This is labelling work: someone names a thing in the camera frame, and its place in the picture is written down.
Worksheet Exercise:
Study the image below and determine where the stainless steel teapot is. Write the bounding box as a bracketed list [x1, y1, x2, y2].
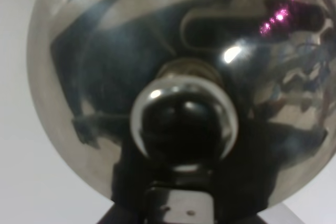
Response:
[27, 0, 335, 223]

